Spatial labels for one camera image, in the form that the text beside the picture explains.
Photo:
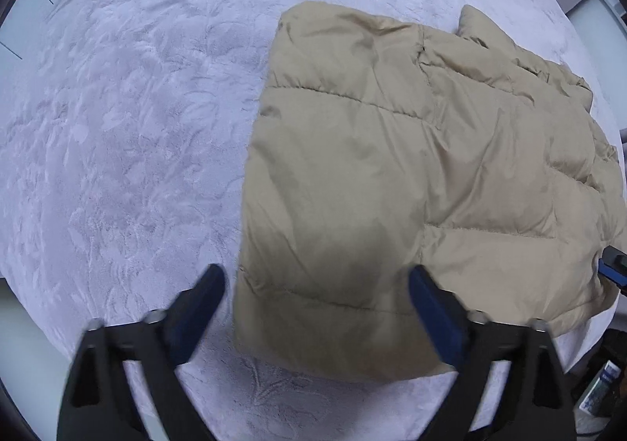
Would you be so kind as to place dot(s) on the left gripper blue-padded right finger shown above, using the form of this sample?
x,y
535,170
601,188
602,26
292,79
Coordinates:
x,y
535,403

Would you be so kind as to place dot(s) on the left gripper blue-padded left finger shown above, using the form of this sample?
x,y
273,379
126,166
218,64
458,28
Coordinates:
x,y
98,403

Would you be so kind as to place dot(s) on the lavender bed blanket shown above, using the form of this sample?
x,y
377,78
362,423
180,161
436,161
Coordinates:
x,y
122,166

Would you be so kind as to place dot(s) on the beige puffer jacket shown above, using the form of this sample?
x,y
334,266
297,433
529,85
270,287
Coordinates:
x,y
380,144

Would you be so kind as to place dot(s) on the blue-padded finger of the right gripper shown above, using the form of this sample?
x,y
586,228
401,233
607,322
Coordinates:
x,y
613,266

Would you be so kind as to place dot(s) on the blue white box on floor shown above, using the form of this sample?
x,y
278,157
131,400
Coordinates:
x,y
591,401

